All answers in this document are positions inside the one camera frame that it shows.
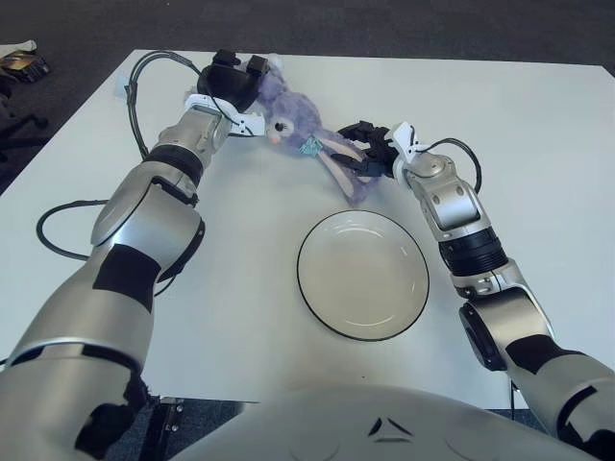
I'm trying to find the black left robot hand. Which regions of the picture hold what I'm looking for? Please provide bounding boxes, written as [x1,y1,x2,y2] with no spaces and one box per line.
[196,47,270,115]

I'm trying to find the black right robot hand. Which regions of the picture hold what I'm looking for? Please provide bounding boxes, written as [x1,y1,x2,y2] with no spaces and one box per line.
[335,122,401,180]

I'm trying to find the purple plush bunny doll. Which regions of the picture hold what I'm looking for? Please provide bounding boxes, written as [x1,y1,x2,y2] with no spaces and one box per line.
[184,51,385,208]

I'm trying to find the white plate black rim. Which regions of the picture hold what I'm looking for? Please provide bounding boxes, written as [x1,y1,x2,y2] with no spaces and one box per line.
[296,209,431,342]

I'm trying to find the dark box on floor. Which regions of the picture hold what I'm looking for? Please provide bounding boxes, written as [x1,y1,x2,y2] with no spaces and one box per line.
[0,53,52,83]

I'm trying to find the black office chair base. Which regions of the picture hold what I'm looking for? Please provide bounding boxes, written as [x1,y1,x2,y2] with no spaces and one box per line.
[0,85,49,159]

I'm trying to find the white object on floor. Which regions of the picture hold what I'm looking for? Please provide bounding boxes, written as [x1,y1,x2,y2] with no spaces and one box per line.
[0,38,37,57]

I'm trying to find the grey robot torso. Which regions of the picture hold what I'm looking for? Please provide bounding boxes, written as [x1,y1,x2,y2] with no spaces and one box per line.
[167,383,592,461]

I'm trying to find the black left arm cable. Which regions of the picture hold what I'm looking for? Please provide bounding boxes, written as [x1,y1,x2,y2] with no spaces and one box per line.
[36,50,222,290]

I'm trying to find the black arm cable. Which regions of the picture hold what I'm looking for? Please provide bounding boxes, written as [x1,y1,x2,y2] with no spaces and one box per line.
[36,50,222,290]
[422,137,482,194]

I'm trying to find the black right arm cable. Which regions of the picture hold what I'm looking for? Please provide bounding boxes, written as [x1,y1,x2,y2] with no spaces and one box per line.
[422,137,482,194]

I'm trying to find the black robot stand frame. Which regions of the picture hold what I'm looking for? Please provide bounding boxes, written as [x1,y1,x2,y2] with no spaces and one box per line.
[143,396,186,461]

